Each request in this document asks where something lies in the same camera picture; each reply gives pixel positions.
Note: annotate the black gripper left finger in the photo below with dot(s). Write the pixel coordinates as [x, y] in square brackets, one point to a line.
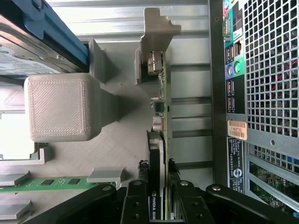
[133, 203]

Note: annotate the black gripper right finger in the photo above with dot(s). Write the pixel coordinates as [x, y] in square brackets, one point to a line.
[198, 205]

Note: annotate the green motherboard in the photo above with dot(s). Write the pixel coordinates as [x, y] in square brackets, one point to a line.
[271, 184]

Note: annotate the green RAM stick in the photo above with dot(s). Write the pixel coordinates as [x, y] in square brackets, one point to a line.
[46, 183]

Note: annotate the black open PC case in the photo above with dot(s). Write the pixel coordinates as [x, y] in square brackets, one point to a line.
[218, 93]

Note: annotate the grey printed parts rack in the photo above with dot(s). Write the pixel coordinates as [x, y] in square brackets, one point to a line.
[58, 107]

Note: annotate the silver CPU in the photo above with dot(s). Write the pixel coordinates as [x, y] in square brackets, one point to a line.
[14, 135]

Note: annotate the hard disk with blue caddy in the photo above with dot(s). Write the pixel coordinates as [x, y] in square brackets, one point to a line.
[14, 58]

